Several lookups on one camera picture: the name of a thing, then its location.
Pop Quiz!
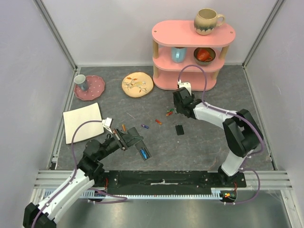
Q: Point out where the beige ceramic mug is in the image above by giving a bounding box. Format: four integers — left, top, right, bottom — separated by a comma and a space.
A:
194, 8, 226, 36

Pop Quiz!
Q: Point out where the light blue mug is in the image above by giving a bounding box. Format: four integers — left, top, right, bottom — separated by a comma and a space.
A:
171, 47, 187, 63

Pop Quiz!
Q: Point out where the orange cup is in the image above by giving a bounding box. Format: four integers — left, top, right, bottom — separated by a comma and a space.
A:
196, 48, 212, 61

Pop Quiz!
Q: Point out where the pink three-tier shelf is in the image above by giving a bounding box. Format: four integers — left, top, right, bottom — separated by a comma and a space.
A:
152, 20, 236, 91

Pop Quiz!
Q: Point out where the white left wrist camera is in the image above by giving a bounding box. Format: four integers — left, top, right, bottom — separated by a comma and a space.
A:
102, 117, 113, 134

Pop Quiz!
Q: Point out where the white square plate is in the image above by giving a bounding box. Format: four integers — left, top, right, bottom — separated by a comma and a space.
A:
63, 103, 104, 144

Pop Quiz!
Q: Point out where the grey blue cup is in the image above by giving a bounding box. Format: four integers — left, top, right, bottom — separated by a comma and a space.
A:
74, 75, 89, 91

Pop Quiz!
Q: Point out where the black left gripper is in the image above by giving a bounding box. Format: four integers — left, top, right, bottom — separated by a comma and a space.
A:
96, 127, 143, 161

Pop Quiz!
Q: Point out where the white slotted cable duct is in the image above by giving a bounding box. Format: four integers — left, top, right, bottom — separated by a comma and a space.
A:
80, 189, 237, 200

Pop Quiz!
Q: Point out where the pink dotted plate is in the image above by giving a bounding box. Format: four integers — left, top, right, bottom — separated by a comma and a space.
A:
74, 75, 105, 101

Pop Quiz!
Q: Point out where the cream bird plate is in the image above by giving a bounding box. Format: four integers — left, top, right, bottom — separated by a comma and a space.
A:
122, 72, 154, 98

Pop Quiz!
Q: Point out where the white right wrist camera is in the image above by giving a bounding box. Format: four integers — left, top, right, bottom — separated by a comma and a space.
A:
177, 80, 191, 96

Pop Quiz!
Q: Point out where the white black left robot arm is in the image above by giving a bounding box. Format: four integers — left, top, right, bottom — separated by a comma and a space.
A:
23, 127, 143, 228

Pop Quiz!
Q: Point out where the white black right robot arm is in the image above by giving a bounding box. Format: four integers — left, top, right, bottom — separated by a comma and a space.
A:
173, 87, 264, 187

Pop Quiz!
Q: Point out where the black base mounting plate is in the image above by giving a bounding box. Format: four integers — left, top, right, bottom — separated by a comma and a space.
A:
85, 171, 247, 194

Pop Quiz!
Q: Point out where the dark patterned bowl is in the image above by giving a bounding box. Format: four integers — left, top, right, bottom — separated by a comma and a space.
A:
193, 47, 216, 66

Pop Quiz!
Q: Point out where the black battery cover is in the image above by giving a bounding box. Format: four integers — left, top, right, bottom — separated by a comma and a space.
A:
175, 125, 184, 135

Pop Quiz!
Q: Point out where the blue battery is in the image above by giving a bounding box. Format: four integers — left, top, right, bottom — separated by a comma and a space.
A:
140, 148, 148, 159

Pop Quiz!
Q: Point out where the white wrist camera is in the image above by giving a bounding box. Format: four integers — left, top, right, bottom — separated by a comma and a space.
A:
102, 117, 113, 134
177, 80, 191, 96

